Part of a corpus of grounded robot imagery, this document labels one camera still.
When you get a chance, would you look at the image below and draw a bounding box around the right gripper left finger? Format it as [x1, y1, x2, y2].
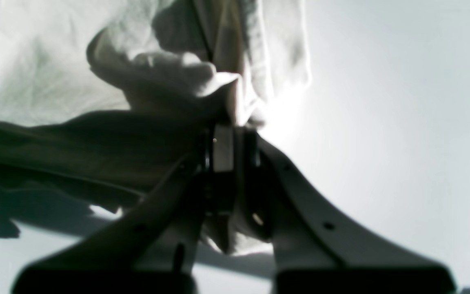
[11, 126, 233, 294]

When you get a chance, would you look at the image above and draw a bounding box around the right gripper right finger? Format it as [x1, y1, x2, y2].
[235, 127, 457, 294]

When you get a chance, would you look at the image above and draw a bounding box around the beige t-shirt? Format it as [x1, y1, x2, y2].
[0, 0, 313, 256]

